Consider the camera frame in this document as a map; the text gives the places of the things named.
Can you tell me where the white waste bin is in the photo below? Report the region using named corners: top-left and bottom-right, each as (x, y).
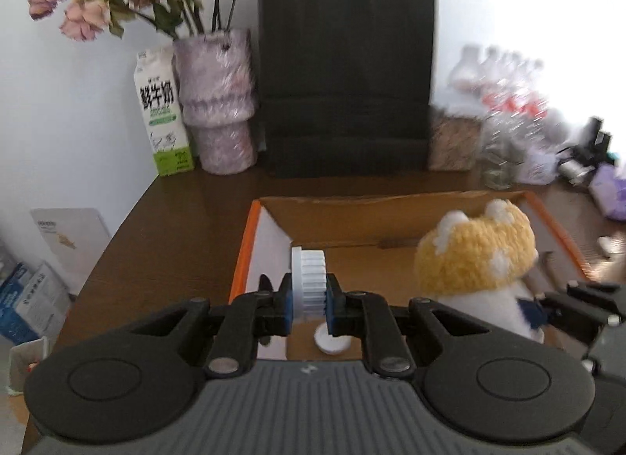
top-left (7, 336), bottom-right (52, 394)

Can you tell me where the printed carton box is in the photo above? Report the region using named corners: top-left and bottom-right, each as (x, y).
top-left (0, 262), bottom-right (72, 344)

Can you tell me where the clear glass cup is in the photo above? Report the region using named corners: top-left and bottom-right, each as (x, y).
top-left (482, 132), bottom-right (519, 191)

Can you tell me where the orange-edged cardboard box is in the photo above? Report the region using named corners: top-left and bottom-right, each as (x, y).
top-left (229, 191), bottom-right (595, 363)

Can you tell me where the white plush toy yellow hat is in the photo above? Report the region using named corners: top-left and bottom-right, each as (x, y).
top-left (415, 199), bottom-right (546, 343)

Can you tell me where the clear container of seeds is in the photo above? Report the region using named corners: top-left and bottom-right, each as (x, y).
top-left (428, 110), bottom-right (482, 172)

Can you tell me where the translucent plastic jar white lid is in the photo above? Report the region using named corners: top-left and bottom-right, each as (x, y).
top-left (291, 247), bottom-right (327, 325)

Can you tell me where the purple tissue pack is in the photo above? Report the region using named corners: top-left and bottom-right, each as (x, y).
top-left (588, 164), bottom-right (626, 221)

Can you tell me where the white green milk carton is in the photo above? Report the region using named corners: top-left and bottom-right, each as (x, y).
top-left (133, 47), bottom-right (195, 177)

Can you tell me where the white round bottle cap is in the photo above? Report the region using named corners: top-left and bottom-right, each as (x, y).
top-left (313, 323), bottom-right (345, 355)

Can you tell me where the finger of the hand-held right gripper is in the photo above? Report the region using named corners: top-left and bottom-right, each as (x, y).
top-left (566, 280), bottom-right (626, 313)
top-left (518, 291), bottom-right (610, 353)

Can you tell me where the white printed board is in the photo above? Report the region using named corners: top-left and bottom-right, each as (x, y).
top-left (30, 208), bottom-right (111, 295)

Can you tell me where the purple textured vase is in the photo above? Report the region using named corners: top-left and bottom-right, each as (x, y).
top-left (172, 29), bottom-right (259, 176)

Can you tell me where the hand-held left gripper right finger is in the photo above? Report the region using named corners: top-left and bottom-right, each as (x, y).
top-left (325, 273), bottom-right (490, 378)

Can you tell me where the white printed tin box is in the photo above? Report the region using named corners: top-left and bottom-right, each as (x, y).
top-left (518, 152), bottom-right (558, 185)

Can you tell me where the pack of water bottles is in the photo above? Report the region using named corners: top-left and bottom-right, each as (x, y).
top-left (447, 44), bottom-right (563, 162)

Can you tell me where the white power adapter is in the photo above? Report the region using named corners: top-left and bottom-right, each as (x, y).
top-left (559, 159), bottom-right (592, 185)

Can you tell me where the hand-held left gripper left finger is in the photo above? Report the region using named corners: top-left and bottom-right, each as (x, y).
top-left (124, 273), bottom-right (295, 378)

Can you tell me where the black charging stand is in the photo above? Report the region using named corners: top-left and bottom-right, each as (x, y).
top-left (582, 117), bottom-right (613, 165)

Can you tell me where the black paper bag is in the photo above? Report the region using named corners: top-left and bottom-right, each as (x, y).
top-left (257, 0), bottom-right (437, 178)

